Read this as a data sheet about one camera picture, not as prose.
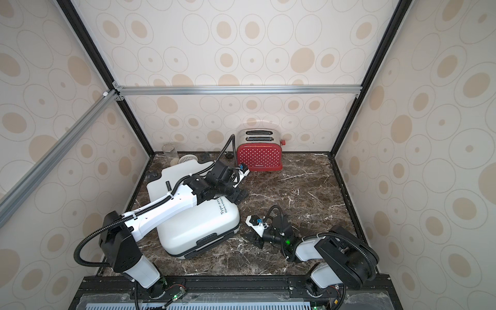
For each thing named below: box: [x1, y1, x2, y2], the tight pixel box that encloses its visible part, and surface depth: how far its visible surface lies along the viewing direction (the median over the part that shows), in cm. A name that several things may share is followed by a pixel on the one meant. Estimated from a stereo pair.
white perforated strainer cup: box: [178, 153, 199, 165], surface depth 115 cm
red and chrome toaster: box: [236, 128, 287, 172], surface depth 105 cm
